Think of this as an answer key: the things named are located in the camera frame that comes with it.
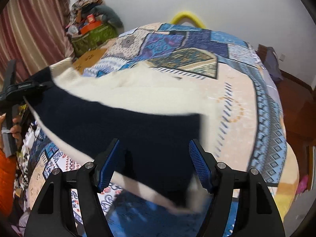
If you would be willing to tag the pink slipper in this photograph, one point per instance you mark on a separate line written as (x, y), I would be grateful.
(303, 185)

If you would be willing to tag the yellow orange blanket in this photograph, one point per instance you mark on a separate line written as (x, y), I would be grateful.
(286, 191)

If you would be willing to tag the brown cardboard sheet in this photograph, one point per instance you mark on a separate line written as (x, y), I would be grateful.
(88, 59)

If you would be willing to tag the blue patchwork bedspread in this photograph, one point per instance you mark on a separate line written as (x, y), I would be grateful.
(250, 132)

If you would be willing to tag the grey bag on floor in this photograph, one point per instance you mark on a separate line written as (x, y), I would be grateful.
(271, 64)

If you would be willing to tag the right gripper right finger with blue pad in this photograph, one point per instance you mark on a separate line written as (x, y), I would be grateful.
(257, 213)

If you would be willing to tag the green storage basket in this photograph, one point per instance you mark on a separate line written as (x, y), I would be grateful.
(93, 39)

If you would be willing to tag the black and cream striped sweater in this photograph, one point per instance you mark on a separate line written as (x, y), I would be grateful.
(153, 114)

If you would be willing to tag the orange sleeved left forearm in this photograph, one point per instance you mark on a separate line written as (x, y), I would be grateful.
(8, 174)

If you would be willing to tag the pink striped curtain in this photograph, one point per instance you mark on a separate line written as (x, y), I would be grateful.
(33, 34)

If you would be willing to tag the left hand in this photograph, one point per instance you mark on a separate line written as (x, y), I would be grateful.
(15, 130)

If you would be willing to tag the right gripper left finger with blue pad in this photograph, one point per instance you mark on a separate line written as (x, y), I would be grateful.
(52, 212)

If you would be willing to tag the pile of clothes and toys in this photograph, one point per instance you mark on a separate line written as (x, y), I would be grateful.
(82, 9)

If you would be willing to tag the yellow foam arch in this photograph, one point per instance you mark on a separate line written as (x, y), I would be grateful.
(187, 15)

